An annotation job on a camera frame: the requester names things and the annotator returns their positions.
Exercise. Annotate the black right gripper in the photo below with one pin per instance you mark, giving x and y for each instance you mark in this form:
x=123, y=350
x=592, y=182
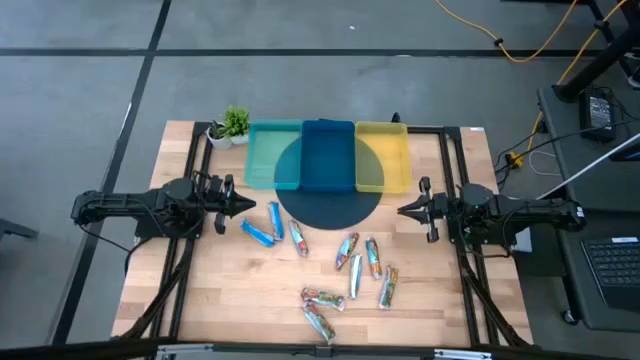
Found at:
x=436, y=207

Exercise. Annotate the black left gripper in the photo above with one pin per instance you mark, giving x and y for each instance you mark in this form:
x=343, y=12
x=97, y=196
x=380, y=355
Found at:
x=215, y=197

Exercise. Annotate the orange and blue granola bar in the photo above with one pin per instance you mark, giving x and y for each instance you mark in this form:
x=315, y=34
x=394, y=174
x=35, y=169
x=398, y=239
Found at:
x=373, y=258

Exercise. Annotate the red and blue granola bar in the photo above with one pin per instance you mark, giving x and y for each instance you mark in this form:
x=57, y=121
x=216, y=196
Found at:
x=298, y=238
x=347, y=250

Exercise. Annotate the red and green granola bar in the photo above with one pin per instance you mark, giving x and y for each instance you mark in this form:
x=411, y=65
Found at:
x=318, y=321
x=323, y=298

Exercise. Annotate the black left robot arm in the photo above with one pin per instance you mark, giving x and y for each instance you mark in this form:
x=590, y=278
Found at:
x=125, y=205

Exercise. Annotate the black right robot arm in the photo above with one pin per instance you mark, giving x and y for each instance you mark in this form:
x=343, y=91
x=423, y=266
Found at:
x=525, y=210

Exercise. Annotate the teal plastic bin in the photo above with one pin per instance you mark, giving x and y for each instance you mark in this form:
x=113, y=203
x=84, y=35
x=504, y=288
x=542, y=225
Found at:
x=265, y=155

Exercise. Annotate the yellow plastic bin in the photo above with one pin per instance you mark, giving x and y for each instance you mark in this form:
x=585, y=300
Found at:
x=387, y=155

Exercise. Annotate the dark plant in white pot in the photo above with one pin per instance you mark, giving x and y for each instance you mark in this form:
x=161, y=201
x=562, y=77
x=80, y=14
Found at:
x=219, y=139

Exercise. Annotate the green plant in white pot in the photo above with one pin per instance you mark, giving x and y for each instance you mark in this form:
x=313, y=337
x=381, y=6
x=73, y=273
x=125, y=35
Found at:
x=236, y=122

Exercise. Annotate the round dark blue mat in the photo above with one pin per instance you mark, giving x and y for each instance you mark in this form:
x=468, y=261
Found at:
x=327, y=210

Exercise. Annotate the black knob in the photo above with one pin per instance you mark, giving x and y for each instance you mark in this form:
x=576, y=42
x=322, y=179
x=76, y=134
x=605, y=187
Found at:
x=395, y=118

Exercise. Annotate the blue plastic bin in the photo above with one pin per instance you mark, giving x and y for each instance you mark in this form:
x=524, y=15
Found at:
x=327, y=155

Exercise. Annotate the white label sticker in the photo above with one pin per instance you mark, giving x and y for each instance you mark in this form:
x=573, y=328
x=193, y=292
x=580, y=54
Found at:
x=476, y=129

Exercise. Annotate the white paper sheet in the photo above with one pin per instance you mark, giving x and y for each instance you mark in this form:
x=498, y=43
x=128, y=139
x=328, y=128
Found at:
x=524, y=242

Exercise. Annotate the dark grey side table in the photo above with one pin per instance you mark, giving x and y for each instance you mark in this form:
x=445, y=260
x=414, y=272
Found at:
x=575, y=280

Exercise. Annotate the silver rod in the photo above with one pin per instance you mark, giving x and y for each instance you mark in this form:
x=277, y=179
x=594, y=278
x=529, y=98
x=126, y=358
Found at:
x=590, y=167

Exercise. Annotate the black power adapter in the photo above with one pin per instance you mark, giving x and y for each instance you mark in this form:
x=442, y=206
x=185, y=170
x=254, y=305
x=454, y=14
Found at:
x=597, y=115

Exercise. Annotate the black laptop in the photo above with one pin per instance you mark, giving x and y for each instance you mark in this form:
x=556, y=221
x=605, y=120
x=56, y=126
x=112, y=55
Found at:
x=615, y=270

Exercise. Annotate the dark flat device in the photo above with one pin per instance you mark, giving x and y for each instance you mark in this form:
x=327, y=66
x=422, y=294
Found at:
x=627, y=154

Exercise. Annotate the grey chair base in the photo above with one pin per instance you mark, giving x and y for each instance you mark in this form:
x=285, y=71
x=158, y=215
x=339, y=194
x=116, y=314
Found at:
x=15, y=229

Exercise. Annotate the black desk leg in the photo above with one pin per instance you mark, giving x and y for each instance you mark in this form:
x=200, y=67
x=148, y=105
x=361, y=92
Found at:
x=602, y=25
x=595, y=65

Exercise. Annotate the black aluminium table frame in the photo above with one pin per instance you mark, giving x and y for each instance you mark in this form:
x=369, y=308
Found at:
x=430, y=130

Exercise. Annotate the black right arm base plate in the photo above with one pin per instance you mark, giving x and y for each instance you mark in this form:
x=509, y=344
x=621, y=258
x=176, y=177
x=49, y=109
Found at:
x=495, y=239

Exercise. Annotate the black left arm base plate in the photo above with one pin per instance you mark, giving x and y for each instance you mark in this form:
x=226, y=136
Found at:
x=150, y=231

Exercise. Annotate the silver bracket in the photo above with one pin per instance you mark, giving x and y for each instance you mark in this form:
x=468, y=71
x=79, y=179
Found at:
x=462, y=354
x=185, y=351

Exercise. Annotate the black frame crossbar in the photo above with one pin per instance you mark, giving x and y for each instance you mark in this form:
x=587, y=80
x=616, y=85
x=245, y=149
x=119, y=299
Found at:
x=100, y=350

